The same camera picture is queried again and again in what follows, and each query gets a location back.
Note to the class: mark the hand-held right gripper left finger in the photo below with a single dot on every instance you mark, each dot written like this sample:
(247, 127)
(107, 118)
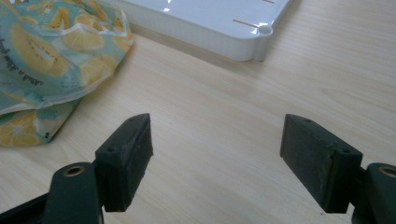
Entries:
(124, 168)

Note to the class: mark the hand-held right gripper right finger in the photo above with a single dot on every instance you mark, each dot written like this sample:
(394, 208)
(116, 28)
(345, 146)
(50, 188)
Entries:
(314, 161)

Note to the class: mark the fruit-print fabric bag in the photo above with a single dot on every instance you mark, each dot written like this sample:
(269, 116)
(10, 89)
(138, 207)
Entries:
(46, 62)

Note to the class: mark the white plastic tray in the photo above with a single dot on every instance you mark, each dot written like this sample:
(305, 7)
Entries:
(199, 21)

